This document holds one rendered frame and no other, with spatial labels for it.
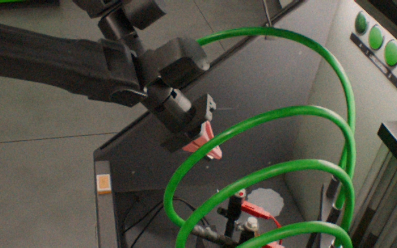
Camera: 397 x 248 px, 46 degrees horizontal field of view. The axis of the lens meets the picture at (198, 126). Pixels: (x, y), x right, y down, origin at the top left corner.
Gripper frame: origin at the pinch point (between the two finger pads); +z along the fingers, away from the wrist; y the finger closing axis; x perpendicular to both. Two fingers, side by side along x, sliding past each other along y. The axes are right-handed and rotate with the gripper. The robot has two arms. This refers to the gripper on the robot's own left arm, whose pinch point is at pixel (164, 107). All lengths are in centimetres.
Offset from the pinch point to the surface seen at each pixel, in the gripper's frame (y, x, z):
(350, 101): 7.6, -28.7, 15.5
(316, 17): 34.3, -24.5, -0.4
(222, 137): -15.4, -16.5, 8.3
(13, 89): 135, 184, -63
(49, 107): 134, 163, -40
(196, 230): -11.9, -0.8, 20.7
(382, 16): 17.8, -38.5, 5.9
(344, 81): 6.1, -29.8, 11.7
